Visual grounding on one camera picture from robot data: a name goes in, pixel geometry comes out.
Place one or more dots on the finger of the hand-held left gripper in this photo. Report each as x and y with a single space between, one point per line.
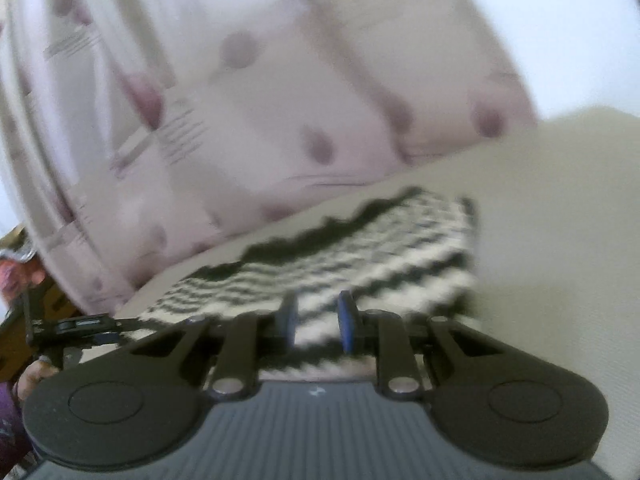
90 327

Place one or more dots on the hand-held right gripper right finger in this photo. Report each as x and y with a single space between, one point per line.
347 326

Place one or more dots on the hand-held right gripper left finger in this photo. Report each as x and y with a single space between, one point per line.
288 321

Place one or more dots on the black white striped knit sweater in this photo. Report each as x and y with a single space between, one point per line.
375 260

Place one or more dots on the person's left hand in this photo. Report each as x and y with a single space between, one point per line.
35 377

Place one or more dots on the colourful embroidered cloth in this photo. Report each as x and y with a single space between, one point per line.
12 265

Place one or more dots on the pink leaf print curtain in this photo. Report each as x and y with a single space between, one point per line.
250 85

